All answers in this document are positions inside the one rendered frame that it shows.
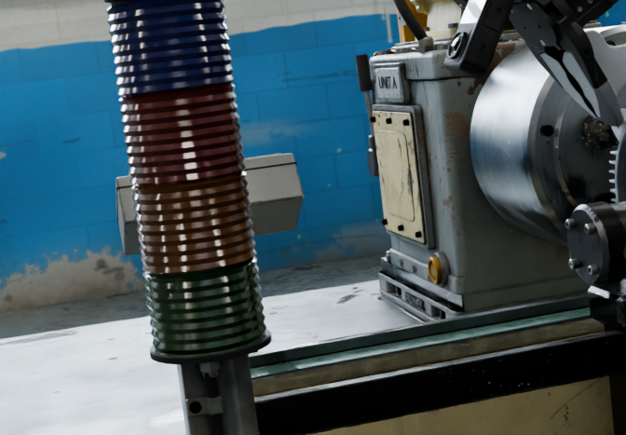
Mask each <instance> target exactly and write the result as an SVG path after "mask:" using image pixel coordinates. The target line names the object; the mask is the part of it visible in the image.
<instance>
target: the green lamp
mask: <svg viewBox="0 0 626 435"><path fill-rule="evenodd" d="M257 259H258V258H257V256H254V257H253V258H252V259H251V260H249V261H247V262H245V263H242V264H239V265H233V266H229V267H226V268H221V269H216V270H211V271H205V272H198V273H190V274H180V275H156V274H150V273H147V272H146V271H144V272H143V276H144V277H145V281H144V286H145V287H146V293H145V295H146V296H147V298H148V301H147V305H148V307H149V308H150V309H149V312H148V315H149V316H150V318H151V320H150V325H151V327H152V328H153V329H152V332H151V334H152V336H153V337H154V340H153V346H154V347H155V352H156V353H157V354H160V355H163V356H168V357H199V356H208V355H215V354H221V353H225V352H229V351H234V350H238V349H241V348H244V347H248V346H251V345H253V344H256V343H258V342H259V341H261V340H263V339H264V338H265V336H266V333H265V330H266V325H265V323H264V321H265V315H264V313H263V311H264V306H263V304H262V300H263V296H262V295H261V294H260V292H261V290H262V287H261V286H260V284H259V281H260V277H259V275H258V270H259V267H258V265H257V264H256V263H257Z"/></svg>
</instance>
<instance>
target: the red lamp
mask: <svg viewBox="0 0 626 435"><path fill-rule="evenodd" d="M235 87H236V86H235V85H233V84H227V85H221V86H214V87H207V88H194V89H187V90H179V91H172V92H164V93H156V94H147V95H139V96H129V97H121V98H120V99H119V100H118V101H119V102H120V104H121V107H120V112H121V114H122V115H123V116H122V119H121V122H122V123H123V125H124V128H123V132H124V134H125V135H126V137H125V140H124V142H125V144H126V146H127V149H126V153H127V155H128V156H129V157H128V161H127V162H128V164H129V175H130V176H131V178H130V183H131V184H134V185H137V186H155V185H168V184H184V183H192V182H198V181H205V180H210V179H215V178H221V177H225V176H229V175H233V174H236V173H239V172H242V171H243V170H244V169H245V168H246V166H245V164H244V163H243V161H244V158H245V156H244V155H243V154H242V150H243V145H242V143H241V138H242V136H241V134H240V133H239V130H240V124H239V123H238V119H239V115H238V113H237V109H238V105H237V103H236V98H237V95H236V93H235V91H234V90H235Z"/></svg>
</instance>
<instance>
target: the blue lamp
mask: <svg viewBox="0 0 626 435"><path fill-rule="evenodd" d="M223 1H224V0H143V1H137V2H131V3H126V4H120V5H115V6H111V7H109V8H107V9H106V10H105V11H106V13H107V14H108V16H109V17H108V20H107V22H108V23H109V25H110V29H109V34H110V35H111V36H112V38H111V42H110V43H111V45H112V46H113V50H112V54H113V56H114V57H115V59H114V62H113V64H114V66H115V67H116V71H115V75H116V77H117V81H116V85H117V86H118V88H119V90H118V93H117V95H119V96H121V97H129V96H139V95H147V94H156V93H164V92H172V91H179V90H187V89H194V88H207V87H214V86H221V85H227V84H231V83H232V82H233V81H235V79H234V77H233V76H232V74H233V71H234V69H233V68H232V66H231V62H232V58H231V57H230V55H229V54H230V50H231V48H230V46H229V45H228V42H229V37H228V35H227V31H228V28H227V26H226V24H225V22H226V19H227V17H226V15H225V5H224V4H223Z"/></svg>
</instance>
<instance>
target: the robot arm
mask: <svg viewBox="0 0 626 435"><path fill-rule="evenodd" d="M618 1H619V0H469V1H468V4H467V6H466V9H465V11H464V14H463V16H462V19H461V21H460V23H459V25H458V28H457V30H456V34H455V35H454V37H453V39H452V41H451V43H450V46H449V48H448V51H447V56H446V58H445V61H444V66H445V67H446V68H447V69H448V70H450V71H452V72H455V73H457V74H459V75H463V76H467V77H481V76H483V75H485V74H486V71H487V69H488V67H489V65H490V63H491V61H492V59H493V57H494V54H495V51H496V47H497V43H498V41H499V38H500V36H501V34H502V32H503V29H504V27H505V24H506V22H507V19H508V18H510V21H511V23H512V25H513V26H514V28H515V30H516V31H517V32H518V34H519V35H520V36H521V37H522V38H523V39H524V41H525V43H526V44H527V46H528V47H529V49H530V51H531V52H532V53H533V55H534V56H535V58H536V59H537V60H538V62H539V63H540V64H541V65H542V66H543V68H544V69H545V70H546V71H547V72H548V73H549V74H550V75H551V77H552V78H553V79H554V80H555V81H556V82H557V83H558V84H559V86H560V87H561V88H564V89H565V90H566V92H567V93H568V94H569V95H570V96H571V97H572V98H573V99H574V100H575V101H576V102H577V103H578V104H580V105H581V106H582V107H583V108H584V109H585V110H586V111H587V112H589V113H590V114H591V115H592V116H593V117H594V118H596V119H599V120H601V121H603V122H605V123H607V124H608V125H610V126H612V127H618V126H620V125H621V124H622V123H623V122H622V116H621V111H620V108H619V103H618V101H617V96H618V94H619V92H620V90H621V89H622V88H623V86H624V85H625V84H626V44H625V45H620V46H615V47H614V46H612V45H609V44H608V43H607V42H606V41H605V39H604V38H603V37H602V35H601V34H600V33H598V32H597V31H595V30H587V31H584V30H583V29H582V27H583V26H584V25H586V24H587V23H588V22H589V21H591V20H597V19H598V18H599V17H601V16H602V15H603V14H604V13H606V12H607V11H608V10H609V9H610V8H612V7H613V6H612V5H614V4H616V3H617V2H618Z"/></svg>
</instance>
